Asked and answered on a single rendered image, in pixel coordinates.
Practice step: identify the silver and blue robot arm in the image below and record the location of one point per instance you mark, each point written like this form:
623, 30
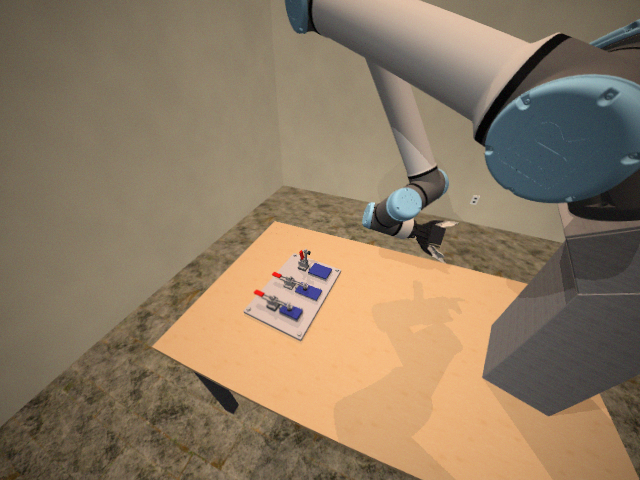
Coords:
565, 128

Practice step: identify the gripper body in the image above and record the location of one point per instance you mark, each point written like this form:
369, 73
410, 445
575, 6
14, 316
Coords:
435, 235

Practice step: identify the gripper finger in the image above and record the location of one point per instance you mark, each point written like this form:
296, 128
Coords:
432, 251
442, 223

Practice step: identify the grey toggle clamp with red handle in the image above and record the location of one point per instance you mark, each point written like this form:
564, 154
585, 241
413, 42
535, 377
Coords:
271, 303
290, 284

